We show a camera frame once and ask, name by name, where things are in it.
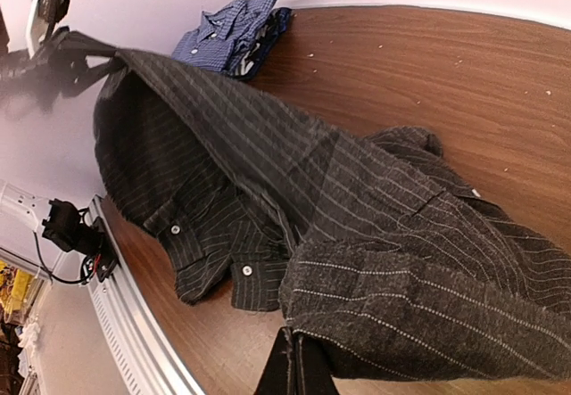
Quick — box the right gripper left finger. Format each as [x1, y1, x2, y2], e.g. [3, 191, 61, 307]
[254, 326, 296, 395]

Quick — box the blue checked shirt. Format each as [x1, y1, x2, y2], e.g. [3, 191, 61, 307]
[171, 0, 277, 73]

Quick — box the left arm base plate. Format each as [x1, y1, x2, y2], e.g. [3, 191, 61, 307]
[78, 217, 118, 284]

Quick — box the aluminium front rail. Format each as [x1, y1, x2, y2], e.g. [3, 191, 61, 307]
[87, 195, 204, 395]

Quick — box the black pinstriped long sleeve shirt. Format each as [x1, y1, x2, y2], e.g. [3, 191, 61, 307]
[94, 47, 570, 382]

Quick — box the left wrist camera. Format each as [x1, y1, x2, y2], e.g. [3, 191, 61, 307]
[25, 0, 70, 58]

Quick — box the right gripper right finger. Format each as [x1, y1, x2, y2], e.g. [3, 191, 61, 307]
[294, 334, 339, 395]

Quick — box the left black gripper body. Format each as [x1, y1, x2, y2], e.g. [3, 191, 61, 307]
[1, 27, 112, 101]

